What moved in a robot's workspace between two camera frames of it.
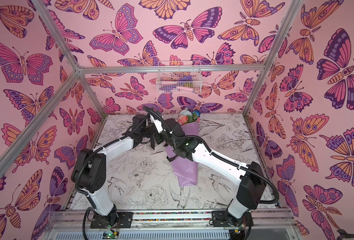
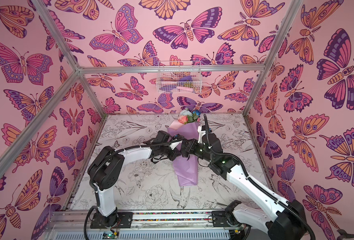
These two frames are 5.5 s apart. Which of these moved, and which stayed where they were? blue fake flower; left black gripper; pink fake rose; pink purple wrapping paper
Moved: left black gripper
Stayed: pink purple wrapping paper; pink fake rose; blue fake flower
